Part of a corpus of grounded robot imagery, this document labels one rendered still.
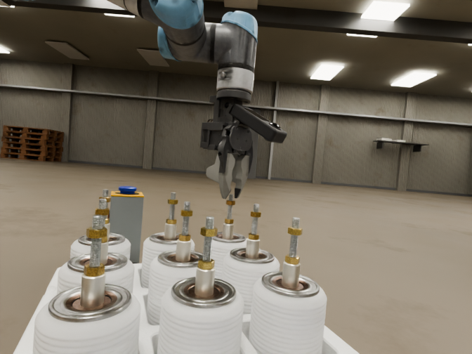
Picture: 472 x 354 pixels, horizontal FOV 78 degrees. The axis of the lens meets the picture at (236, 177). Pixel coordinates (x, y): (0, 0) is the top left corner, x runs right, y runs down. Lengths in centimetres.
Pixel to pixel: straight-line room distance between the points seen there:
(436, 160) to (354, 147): 287
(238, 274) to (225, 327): 15
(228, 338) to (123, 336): 11
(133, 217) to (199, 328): 42
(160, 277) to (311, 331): 21
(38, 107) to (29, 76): 107
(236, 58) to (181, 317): 46
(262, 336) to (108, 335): 18
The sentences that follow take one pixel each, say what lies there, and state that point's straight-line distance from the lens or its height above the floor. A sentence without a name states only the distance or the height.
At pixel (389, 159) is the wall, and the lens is 1149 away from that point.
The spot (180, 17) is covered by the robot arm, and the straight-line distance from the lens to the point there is 49.
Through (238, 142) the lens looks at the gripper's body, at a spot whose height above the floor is 45.
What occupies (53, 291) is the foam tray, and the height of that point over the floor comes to 18.
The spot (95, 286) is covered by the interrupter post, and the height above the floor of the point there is 27.
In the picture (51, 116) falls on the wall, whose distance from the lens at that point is 1223.
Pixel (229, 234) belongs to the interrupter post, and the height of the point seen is 26.
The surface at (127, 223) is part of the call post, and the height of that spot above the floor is 25.
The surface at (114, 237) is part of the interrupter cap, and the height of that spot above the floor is 25.
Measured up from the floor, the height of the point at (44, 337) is 24.
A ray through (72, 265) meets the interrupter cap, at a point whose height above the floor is 25.
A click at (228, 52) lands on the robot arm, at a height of 62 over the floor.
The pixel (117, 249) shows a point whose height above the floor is 24.
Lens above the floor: 40
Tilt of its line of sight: 2 degrees down
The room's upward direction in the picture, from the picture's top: 5 degrees clockwise
